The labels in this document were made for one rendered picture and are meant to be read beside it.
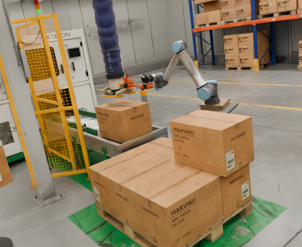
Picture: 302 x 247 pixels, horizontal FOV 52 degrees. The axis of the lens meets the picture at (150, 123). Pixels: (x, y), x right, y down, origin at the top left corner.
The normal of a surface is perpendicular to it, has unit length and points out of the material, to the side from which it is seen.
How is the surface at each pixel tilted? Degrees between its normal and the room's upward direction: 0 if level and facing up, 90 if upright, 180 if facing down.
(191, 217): 90
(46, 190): 90
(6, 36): 90
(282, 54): 90
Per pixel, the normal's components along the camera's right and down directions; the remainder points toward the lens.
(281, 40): -0.78, 0.29
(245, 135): 0.63, 0.13
